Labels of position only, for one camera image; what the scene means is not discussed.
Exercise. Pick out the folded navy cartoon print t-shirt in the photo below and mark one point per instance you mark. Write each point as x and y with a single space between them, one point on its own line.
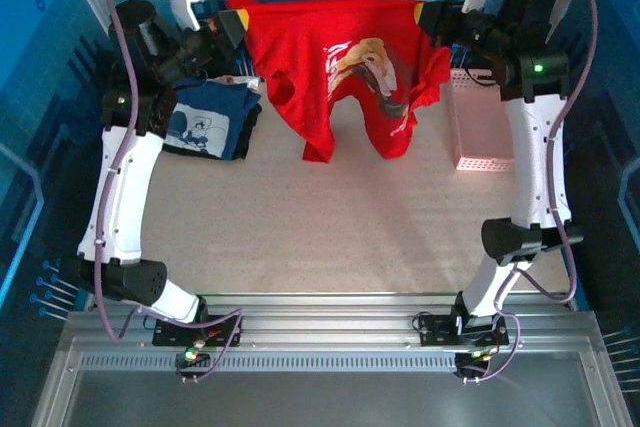
215 117

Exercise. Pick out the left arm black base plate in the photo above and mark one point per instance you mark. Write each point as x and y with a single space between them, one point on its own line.
220 334

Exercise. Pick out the folded white t-shirt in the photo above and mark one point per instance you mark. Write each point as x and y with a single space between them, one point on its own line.
249 82

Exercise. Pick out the red printed t-shirt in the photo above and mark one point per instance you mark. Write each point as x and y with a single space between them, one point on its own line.
320 62

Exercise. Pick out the small circuit board green light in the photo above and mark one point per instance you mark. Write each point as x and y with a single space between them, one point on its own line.
191 355
475 356

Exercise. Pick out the white perforated plastic basket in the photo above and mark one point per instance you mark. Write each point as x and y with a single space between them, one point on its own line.
480 122

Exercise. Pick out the aluminium rail frame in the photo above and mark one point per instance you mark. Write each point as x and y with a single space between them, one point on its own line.
325 327

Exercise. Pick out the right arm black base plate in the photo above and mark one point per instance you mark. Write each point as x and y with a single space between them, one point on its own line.
437 329

